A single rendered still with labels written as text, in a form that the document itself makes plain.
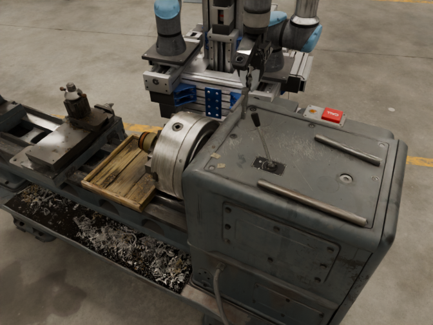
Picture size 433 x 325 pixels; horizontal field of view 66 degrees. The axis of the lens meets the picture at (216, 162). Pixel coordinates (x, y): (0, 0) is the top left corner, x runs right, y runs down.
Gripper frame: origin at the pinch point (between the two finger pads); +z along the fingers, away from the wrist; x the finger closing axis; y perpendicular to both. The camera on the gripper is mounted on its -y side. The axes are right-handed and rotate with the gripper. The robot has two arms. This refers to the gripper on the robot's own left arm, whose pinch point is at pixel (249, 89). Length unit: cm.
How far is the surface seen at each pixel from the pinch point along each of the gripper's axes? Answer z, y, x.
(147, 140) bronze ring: 23.5, -14.2, 33.7
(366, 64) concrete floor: 134, 309, -27
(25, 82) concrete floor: 134, 107, 299
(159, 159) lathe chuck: 18.5, -25.1, 20.5
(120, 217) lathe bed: 64, -27, 47
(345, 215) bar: 7.7, -30.6, -38.7
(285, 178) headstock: 9.5, -23.4, -21.3
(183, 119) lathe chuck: 11.3, -10.7, 18.9
